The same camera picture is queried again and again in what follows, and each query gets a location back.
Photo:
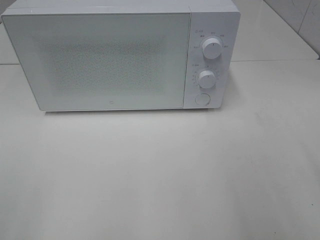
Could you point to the white round door button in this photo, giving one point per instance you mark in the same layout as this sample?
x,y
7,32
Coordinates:
x,y
202,99

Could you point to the white round knob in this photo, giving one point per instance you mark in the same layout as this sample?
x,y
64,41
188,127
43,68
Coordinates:
x,y
212,47
206,79

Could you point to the white microwave door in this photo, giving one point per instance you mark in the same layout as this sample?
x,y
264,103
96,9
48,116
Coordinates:
x,y
91,62

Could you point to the white microwave oven body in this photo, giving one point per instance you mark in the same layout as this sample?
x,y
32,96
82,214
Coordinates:
x,y
219,18

